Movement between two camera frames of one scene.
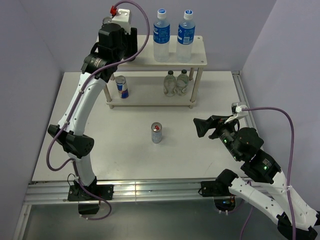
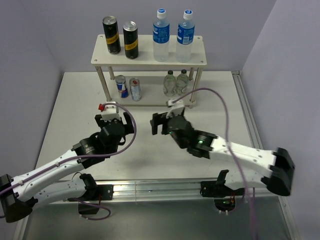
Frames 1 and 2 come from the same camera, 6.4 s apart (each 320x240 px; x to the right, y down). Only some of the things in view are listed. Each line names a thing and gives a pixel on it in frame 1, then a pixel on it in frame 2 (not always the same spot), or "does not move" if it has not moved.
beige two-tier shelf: x=149 y=91 does not move
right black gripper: x=217 y=121 → x=159 y=119
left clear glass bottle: x=169 y=84 does not move
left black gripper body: x=129 y=42 → x=128 y=126
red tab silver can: x=156 y=132 → x=135 y=89
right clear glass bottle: x=182 y=82 does not move
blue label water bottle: x=185 y=38 does not move
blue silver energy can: x=121 y=83 does not move
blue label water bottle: x=161 y=33 does not move
